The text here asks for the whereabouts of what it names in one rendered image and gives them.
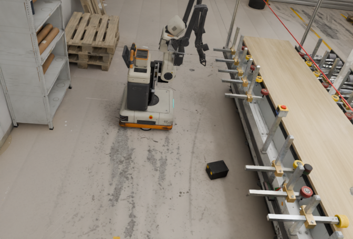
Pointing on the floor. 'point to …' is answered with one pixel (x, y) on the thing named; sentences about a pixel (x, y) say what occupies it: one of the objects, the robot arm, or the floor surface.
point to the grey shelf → (38, 87)
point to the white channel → (342, 73)
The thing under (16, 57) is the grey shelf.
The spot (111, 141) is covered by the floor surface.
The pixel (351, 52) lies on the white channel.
